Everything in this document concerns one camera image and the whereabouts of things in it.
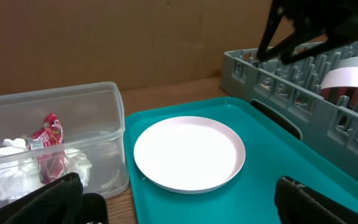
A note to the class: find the red snack wrapper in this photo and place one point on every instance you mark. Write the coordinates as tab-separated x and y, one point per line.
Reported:
51	166

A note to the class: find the grey dishwasher rack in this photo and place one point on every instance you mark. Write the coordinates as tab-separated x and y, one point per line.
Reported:
326	122

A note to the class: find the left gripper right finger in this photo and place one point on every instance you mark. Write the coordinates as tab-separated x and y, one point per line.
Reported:
298	204

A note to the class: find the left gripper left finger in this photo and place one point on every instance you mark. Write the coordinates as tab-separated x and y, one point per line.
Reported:
56	202

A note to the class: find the teal serving tray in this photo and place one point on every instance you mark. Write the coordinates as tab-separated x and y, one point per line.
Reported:
271	153

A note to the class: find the black tray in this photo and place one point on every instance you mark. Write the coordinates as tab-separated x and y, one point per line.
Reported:
94	209

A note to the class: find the clear plastic bin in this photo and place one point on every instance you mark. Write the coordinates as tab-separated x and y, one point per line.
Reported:
92	118

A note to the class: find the large white plate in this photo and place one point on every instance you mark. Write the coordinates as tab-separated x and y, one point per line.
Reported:
189	154

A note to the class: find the white napkin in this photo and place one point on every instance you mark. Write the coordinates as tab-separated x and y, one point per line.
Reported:
19	178

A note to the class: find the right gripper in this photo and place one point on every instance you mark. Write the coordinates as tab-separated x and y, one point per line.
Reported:
337	19

